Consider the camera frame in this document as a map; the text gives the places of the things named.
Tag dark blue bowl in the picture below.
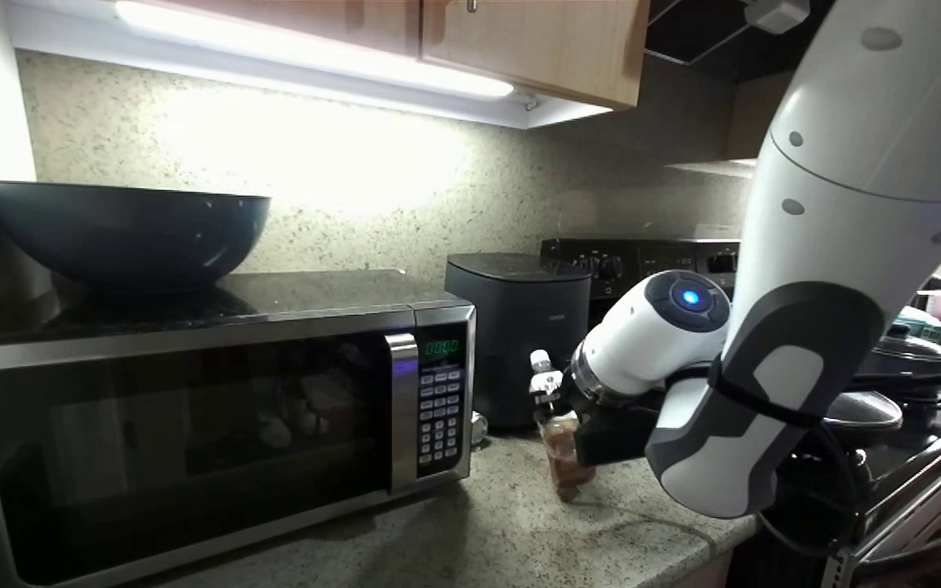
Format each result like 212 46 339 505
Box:
0 181 272 297

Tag wooden upper cabinet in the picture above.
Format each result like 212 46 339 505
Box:
171 0 649 107

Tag black kitchen stove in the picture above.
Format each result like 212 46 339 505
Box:
543 238 941 588

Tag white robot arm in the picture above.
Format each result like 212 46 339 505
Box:
551 0 941 521

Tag stainless steel microwave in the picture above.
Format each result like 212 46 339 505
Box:
0 271 476 588

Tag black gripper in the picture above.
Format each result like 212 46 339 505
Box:
531 368 596 436

